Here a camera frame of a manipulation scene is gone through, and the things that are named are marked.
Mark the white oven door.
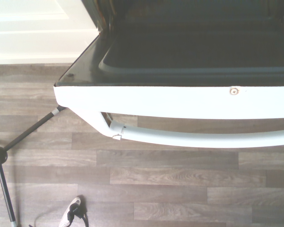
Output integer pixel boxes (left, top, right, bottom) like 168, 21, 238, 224
53, 17, 284, 119

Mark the white oven body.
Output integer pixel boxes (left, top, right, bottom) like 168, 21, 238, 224
81, 0, 284, 38

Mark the white power strip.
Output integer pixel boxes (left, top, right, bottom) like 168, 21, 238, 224
58, 196, 82, 227

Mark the white cabinet panel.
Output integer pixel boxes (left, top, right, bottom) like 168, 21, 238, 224
0, 0, 100, 65

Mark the white oven door handle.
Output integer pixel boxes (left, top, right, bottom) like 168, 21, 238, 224
66, 106, 284, 149

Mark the black power plug with cable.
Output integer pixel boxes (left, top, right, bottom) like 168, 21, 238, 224
28, 199, 90, 227

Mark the black camera tripod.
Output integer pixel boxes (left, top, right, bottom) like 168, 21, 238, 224
0, 106, 67, 227

